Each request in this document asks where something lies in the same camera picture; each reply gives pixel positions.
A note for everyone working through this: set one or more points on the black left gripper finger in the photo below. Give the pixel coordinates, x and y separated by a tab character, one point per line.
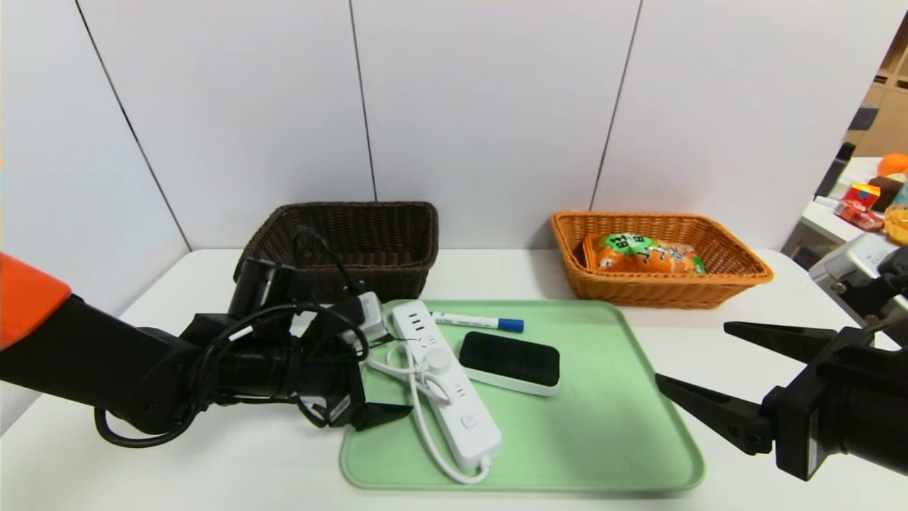
383	415

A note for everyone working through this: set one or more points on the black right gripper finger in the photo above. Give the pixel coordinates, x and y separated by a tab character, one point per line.
723	415
780	339

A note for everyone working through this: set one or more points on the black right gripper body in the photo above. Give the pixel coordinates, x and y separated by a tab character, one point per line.
800	417

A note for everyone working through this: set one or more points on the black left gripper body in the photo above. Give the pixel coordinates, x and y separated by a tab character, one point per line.
345	397

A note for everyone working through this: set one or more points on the black and white board eraser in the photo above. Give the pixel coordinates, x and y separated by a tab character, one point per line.
507	358

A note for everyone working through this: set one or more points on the orange snack bag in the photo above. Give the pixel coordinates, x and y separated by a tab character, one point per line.
638	257

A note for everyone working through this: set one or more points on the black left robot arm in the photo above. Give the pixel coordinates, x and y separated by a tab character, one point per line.
106	369

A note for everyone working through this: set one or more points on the orange wicker basket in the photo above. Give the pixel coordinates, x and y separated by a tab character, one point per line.
660	291

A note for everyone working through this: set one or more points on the dark brown wicker basket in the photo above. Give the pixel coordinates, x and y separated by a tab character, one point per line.
383	241

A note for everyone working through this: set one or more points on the box under side table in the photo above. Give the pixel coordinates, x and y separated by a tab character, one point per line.
805	257

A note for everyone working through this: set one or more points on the white side table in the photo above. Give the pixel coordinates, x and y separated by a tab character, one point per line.
830	220

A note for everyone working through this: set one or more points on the white marker with blue cap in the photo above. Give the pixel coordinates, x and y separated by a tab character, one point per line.
475	321

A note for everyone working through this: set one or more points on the red snack packet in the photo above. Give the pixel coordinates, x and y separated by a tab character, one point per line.
858	218

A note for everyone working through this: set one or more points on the light green plastic tray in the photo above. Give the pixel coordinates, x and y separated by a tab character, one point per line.
567	426

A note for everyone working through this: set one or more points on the red and yellow box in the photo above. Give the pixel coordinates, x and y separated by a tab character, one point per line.
862	195

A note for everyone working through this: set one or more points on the black chair back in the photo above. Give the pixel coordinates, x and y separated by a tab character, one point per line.
837	170

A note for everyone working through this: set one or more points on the dark brown block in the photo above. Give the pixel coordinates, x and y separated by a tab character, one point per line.
888	191

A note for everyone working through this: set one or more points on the teal packet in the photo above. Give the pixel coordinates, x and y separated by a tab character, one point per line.
901	196

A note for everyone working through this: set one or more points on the orange ball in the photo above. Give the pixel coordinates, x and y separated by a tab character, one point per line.
894	165

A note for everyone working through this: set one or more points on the grey panel on shelf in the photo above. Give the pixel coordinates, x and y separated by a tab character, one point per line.
864	118

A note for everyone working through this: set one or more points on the wooden shelf unit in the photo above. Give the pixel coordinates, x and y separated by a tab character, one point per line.
892	106

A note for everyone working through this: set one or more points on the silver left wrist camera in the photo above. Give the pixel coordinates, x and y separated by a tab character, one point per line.
369	316

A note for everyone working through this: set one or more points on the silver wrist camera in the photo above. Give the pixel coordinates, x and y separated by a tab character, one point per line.
848	266
369	316

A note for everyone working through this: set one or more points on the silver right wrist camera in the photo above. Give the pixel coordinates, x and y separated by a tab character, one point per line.
848	266

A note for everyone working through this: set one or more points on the black right camera bracket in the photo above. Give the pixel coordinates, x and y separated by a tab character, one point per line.
883	294

